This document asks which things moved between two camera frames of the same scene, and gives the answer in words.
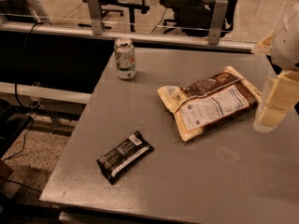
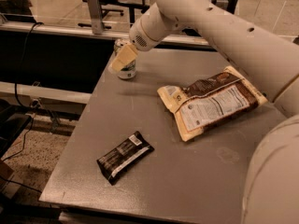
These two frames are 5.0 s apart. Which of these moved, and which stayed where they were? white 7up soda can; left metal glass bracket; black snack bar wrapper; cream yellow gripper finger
Moved: cream yellow gripper finger
Stayed: black snack bar wrapper; white 7up soda can; left metal glass bracket
